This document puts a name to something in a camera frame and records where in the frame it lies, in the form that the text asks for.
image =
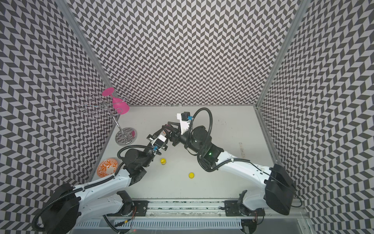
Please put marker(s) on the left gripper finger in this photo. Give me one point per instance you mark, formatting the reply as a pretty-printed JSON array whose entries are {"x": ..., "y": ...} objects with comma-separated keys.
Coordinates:
[
  {"x": 153, "y": 136},
  {"x": 162, "y": 144}
]

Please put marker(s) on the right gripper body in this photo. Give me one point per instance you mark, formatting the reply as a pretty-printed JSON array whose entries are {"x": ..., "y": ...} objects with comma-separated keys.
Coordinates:
[{"x": 183, "y": 139}]

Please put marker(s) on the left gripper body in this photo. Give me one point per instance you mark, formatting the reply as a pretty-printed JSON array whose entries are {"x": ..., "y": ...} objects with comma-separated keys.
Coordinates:
[{"x": 150, "y": 138}]

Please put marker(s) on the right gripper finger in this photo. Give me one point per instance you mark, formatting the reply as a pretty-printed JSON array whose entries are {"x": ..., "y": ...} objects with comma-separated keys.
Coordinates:
[
  {"x": 175, "y": 125},
  {"x": 172, "y": 137}
]

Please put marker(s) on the yellow paint jar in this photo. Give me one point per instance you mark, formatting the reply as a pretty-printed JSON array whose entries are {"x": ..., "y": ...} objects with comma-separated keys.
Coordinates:
[{"x": 163, "y": 161}]

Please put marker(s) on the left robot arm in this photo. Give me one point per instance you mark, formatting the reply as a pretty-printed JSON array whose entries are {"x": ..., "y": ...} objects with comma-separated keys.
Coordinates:
[{"x": 70, "y": 205}]

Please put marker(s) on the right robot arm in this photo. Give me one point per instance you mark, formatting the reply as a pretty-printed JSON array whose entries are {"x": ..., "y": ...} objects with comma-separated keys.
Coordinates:
[{"x": 275, "y": 189}]

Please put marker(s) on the pink plastic wine glass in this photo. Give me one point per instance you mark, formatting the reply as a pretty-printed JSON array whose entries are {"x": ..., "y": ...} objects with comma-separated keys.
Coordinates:
[{"x": 119, "y": 105}]

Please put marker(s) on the orange patterned plate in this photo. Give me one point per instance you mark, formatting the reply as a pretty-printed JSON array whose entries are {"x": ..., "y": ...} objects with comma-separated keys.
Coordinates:
[{"x": 107, "y": 167}]

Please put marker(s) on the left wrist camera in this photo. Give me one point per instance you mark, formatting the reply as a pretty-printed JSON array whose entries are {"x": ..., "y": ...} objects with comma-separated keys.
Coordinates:
[{"x": 154, "y": 142}]

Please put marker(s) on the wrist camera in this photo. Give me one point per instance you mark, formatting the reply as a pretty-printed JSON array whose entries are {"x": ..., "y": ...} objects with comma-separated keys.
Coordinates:
[
  {"x": 185, "y": 120},
  {"x": 154, "y": 142}
]

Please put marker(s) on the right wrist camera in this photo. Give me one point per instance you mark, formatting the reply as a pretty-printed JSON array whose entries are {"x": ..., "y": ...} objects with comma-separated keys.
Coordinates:
[{"x": 185, "y": 120}]

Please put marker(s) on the chrome wire glass rack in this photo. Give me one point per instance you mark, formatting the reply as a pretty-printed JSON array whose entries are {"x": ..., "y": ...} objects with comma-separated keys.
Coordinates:
[{"x": 99, "y": 106}]

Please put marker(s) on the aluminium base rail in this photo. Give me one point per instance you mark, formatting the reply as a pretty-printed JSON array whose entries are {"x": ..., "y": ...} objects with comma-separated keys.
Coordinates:
[{"x": 209, "y": 208}]

